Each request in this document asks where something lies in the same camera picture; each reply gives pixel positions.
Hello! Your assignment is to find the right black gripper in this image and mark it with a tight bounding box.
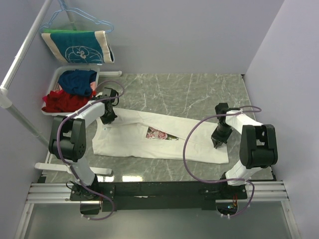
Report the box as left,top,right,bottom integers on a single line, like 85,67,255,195
211,123,234,149

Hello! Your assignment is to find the white floral t shirt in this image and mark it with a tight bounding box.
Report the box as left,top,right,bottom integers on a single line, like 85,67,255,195
92,108,229,164

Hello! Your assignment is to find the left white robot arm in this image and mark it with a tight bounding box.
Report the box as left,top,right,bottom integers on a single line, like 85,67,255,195
48,87,120,200

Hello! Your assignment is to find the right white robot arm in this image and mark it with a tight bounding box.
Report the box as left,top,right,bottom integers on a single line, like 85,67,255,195
211,103,278,199

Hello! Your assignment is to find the navy blue t shirt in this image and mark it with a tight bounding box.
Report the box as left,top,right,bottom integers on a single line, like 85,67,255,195
58,70,97,96

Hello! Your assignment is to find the red t shirt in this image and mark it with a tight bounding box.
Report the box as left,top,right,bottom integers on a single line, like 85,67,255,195
42,90,96,113

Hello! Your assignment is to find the white plastic laundry basket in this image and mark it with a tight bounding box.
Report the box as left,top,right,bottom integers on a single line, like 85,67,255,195
41,65,100,116

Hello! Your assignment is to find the teal cartoon towel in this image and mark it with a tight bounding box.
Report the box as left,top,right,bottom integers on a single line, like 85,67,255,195
41,29,115,64

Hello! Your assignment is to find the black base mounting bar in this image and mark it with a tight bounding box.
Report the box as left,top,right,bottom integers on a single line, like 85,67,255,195
70,181,248,215

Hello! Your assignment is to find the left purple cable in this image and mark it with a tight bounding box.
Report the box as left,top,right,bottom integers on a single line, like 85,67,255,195
56,80,125,222

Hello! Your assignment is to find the purple cable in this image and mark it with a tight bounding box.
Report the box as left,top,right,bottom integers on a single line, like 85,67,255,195
56,80,125,222
182,106,262,218

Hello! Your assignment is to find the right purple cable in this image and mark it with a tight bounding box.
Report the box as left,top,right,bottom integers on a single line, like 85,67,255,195
182,106,262,218

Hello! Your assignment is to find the aluminium rail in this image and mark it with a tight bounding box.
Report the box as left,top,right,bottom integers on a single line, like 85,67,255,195
26,181,289,204

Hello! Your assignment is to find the white clothes rack frame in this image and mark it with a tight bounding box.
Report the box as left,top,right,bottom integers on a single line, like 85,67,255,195
0,0,123,177

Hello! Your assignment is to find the blue wire hanger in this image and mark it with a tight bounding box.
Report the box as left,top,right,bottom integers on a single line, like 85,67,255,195
39,0,115,33

